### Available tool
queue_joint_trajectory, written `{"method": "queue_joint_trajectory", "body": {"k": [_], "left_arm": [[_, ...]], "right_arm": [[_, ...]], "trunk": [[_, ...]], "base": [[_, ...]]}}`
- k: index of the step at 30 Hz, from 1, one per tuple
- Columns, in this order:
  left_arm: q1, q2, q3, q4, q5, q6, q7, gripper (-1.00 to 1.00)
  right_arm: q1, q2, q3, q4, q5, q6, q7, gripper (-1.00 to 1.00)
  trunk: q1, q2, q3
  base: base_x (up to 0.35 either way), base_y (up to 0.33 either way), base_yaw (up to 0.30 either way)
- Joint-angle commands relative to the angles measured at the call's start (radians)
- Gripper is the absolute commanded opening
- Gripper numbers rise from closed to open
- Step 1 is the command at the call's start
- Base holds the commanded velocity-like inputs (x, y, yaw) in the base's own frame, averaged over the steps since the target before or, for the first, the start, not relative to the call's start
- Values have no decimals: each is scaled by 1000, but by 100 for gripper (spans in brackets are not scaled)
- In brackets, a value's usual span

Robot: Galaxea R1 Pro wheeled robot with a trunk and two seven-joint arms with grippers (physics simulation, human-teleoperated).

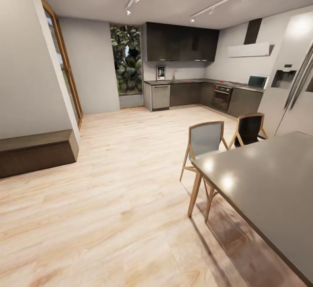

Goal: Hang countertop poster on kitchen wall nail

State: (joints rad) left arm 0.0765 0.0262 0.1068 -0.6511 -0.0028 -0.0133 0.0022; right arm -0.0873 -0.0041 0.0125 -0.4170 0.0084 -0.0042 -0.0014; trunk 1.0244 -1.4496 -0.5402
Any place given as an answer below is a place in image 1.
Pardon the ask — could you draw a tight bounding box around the poster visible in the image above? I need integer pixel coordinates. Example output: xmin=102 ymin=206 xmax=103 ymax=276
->
xmin=156 ymin=66 xmax=166 ymax=81

